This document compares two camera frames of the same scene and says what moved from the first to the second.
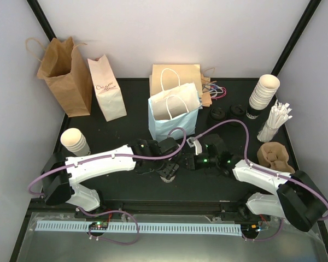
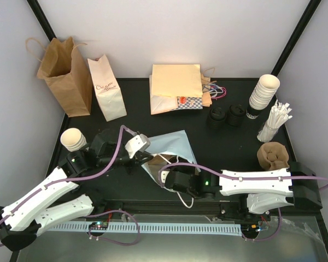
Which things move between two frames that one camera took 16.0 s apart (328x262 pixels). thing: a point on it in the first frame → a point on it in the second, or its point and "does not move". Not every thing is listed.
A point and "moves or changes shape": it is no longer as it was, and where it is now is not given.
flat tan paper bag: (166, 77) does not move
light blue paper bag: (177, 107) moves or changes shape
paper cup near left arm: (74, 138) does not move
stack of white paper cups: (265, 89) does not move
